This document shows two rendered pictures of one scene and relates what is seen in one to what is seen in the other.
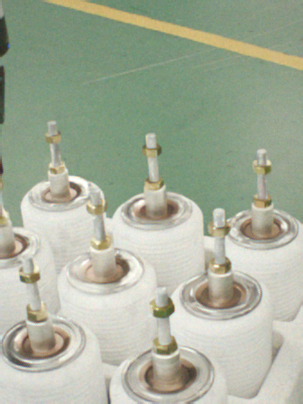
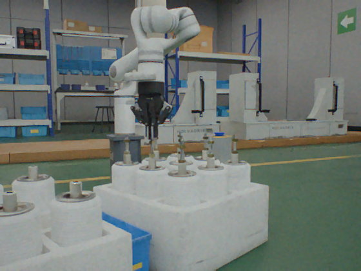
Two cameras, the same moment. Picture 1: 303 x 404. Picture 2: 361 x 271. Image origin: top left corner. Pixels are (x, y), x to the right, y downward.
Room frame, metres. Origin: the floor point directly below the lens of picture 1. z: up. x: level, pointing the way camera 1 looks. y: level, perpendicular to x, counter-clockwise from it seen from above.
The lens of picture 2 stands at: (0.35, 1.03, 0.42)
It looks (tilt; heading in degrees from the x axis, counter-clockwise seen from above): 5 degrees down; 287
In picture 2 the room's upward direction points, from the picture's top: straight up
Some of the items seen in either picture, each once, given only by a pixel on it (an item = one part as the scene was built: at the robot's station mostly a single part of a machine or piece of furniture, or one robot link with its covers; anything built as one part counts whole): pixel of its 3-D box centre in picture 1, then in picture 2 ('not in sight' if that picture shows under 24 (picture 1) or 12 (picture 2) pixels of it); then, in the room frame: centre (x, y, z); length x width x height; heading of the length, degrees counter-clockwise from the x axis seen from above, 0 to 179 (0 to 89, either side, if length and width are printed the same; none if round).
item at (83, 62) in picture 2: not in sight; (93, 81); (3.89, -4.66, 0.94); 1.40 x 0.70 x 1.88; 41
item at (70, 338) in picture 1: (43, 343); (210, 168); (0.55, 0.11, 0.25); 0.08 x 0.08 x 0.01
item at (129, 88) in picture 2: not in sight; (124, 81); (1.05, -0.35, 0.54); 0.09 x 0.09 x 0.17; 62
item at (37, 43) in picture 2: not in sight; (29, 46); (4.20, -3.33, 1.40); 0.42 x 0.35 x 0.17; 132
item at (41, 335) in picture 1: (41, 331); (210, 163); (0.55, 0.11, 0.26); 0.02 x 0.02 x 0.03
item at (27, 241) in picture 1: (5, 248); (152, 168); (0.71, 0.16, 0.25); 0.08 x 0.08 x 0.01
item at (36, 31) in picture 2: not in sight; (28, 35); (4.20, -3.33, 1.57); 0.42 x 0.34 x 0.17; 130
